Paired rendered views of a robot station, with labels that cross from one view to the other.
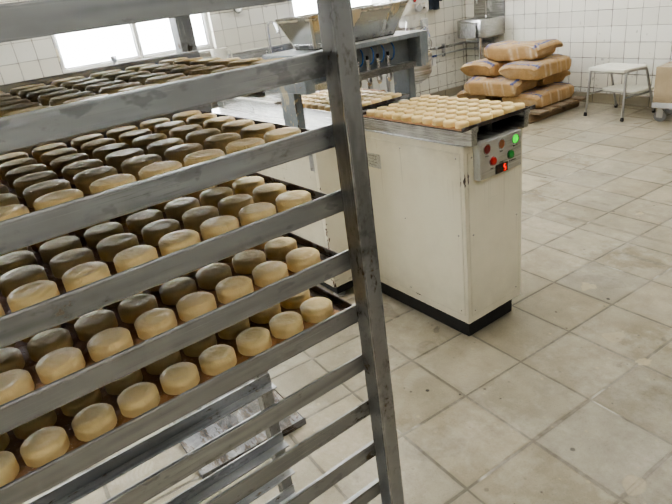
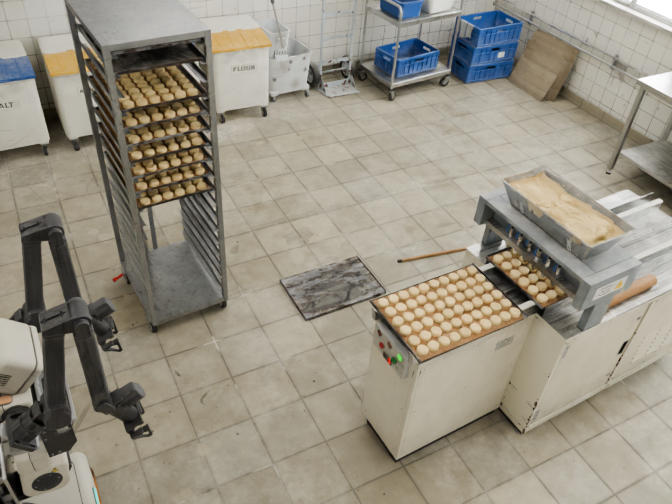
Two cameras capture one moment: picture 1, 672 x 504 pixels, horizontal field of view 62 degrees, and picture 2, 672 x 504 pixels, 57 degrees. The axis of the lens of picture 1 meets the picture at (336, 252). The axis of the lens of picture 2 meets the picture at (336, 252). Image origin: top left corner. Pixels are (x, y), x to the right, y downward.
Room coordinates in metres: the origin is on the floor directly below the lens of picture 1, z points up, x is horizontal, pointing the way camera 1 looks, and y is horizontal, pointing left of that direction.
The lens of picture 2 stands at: (1.74, -2.51, 2.90)
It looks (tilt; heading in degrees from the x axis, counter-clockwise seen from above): 40 degrees down; 90
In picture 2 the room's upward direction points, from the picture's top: 5 degrees clockwise
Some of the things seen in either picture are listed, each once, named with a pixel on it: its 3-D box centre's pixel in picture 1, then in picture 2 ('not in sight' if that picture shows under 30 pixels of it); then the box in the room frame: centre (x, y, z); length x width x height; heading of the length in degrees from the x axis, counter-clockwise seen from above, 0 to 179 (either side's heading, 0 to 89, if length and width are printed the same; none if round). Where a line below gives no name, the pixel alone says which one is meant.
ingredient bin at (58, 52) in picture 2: not in sight; (86, 91); (-0.44, 2.25, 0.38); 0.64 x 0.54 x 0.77; 121
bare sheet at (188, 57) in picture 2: not in sight; (138, 41); (0.73, 0.35, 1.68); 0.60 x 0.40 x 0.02; 124
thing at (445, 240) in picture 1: (433, 212); (442, 366); (2.34, -0.46, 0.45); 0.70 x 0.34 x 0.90; 33
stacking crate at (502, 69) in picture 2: not in sight; (479, 64); (3.19, 4.16, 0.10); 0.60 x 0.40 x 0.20; 28
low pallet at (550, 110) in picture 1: (514, 105); not in sight; (5.99, -2.11, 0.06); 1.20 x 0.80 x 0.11; 33
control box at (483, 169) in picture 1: (497, 154); (391, 349); (2.04, -0.65, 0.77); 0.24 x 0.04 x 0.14; 123
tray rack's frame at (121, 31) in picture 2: not in sight; (157, 174); (0.73, 0.34, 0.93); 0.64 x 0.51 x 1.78; 124
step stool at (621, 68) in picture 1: (620, 89); not in sight; (5.25, -2.85, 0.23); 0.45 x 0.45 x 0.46; 22
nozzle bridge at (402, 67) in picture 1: (350, 79); (546, 254); (2.77, -0.18, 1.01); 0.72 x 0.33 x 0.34; 123
